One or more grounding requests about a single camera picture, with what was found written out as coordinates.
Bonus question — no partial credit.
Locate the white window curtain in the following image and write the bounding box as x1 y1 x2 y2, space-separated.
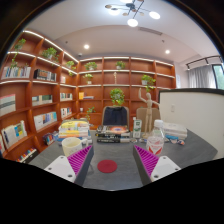
188 65 216 88

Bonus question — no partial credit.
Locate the stack of colourful books left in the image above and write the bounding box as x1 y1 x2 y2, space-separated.
59 120 89 138

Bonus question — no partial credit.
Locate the wooden artist mannequin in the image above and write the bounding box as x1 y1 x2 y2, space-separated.
138 88 160 138

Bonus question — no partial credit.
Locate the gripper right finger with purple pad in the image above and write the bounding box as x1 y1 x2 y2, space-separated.
133 145 180 185

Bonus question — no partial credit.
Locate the white partition board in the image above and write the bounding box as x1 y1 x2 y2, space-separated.
159 88 224 159

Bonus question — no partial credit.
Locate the red round coaster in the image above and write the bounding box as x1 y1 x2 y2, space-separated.
97 160 117 173

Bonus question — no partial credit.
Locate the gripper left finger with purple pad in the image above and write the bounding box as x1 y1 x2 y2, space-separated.
45 145 94 186

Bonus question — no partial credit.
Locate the ceiling chandelier lamp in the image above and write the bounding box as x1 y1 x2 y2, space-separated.
105 0 161 27

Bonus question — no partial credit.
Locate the potted green plant centre shelf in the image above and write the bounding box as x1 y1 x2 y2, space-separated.
110 88 125 106

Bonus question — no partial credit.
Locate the dark office chair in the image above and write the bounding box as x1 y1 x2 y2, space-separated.
102 106 129 126

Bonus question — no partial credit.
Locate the white books stack right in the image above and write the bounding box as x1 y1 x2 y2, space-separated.
163 122 187 140

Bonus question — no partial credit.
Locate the wooden chair back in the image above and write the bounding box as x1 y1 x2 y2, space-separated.
135 107 162 132

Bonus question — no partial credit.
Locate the clear plastic water bottle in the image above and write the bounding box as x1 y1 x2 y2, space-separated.
146 119 165 155

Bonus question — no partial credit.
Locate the stack of dark books centre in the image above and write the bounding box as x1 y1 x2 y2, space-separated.
95 125 131 143

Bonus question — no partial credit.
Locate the green and white carton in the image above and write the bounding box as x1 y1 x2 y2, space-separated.
133 119 142 138

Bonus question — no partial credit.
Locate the white ceramic mug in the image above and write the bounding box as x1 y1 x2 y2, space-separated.
62 137 88 157

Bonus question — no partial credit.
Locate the wooden bookshelf wall unit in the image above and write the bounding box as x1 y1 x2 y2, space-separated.
0 30 176 160

